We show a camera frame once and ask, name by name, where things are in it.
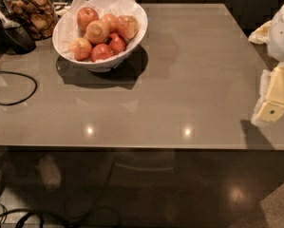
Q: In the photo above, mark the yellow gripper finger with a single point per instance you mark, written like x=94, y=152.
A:
x=270, y=105

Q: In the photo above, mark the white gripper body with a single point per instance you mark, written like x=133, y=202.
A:
x=282, y=35

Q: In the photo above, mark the small dark red apple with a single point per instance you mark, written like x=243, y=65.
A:
x=117, y=43

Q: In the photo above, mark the top middle red apple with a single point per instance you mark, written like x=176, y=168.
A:
x=111, y=21

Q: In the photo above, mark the front red apple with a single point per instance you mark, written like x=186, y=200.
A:
x=101, y=52

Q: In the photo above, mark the central yellowish apple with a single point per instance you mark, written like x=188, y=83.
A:
x=97, y=32

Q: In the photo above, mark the top left red apple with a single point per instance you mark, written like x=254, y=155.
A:
x=85, y=16

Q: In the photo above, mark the left front yellowish apple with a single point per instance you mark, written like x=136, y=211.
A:
x=81, y=48

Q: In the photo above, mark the white ceramic bowl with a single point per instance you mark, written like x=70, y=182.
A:
x=100, y=65

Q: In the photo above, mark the crumpled yellowish cloth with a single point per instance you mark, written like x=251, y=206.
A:
x=261, y=35

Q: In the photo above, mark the glass jar of dried chips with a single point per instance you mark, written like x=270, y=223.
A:
x=37, y=16

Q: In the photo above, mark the black appliance with spoon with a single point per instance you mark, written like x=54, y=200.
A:
x=14, y=39

